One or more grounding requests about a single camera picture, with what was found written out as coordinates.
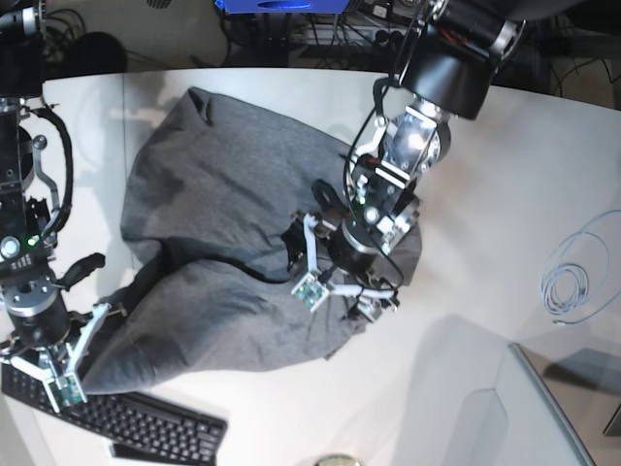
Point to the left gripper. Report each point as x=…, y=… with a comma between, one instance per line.
x=339, y=261

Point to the blue box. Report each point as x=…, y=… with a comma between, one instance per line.
x=286, y=6

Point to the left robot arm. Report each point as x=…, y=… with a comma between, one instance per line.
x=451, y=52

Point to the black computer keyboard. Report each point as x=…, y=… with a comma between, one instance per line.
x=145, y=427

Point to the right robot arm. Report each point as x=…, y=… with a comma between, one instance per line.
x=34, y=209

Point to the round brass object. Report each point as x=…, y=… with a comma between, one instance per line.
x=337, y=459

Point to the grey t-shirt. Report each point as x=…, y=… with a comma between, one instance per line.
x=210, y=194

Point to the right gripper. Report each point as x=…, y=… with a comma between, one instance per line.
x=49, y=342

